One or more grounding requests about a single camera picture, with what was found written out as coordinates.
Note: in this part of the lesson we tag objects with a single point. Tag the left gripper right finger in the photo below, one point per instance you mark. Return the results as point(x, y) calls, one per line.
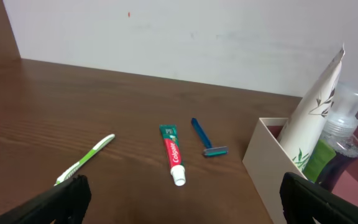
point(307, 203)

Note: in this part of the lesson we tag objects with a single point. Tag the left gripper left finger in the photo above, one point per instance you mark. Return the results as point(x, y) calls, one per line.
point(64, 203)

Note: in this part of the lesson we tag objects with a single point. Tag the white Pantene tube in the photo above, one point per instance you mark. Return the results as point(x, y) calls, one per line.
point(303, 128)

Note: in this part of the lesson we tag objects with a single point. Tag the clear pump soap bottle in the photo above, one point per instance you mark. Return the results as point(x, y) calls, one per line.
point(337, 147)

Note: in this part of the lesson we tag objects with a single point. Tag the green white toothbrush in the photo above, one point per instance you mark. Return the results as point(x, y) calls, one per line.
point(75, 167)

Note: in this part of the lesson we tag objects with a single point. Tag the white box pink interior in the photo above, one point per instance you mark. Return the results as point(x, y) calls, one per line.
point(266, 163)

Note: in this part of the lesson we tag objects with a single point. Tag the blue disposable razor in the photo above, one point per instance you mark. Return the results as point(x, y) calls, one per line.
point(209, 150)

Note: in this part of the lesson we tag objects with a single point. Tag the Colgate toothpaste tube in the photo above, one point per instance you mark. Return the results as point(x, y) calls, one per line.
point(170, 140)

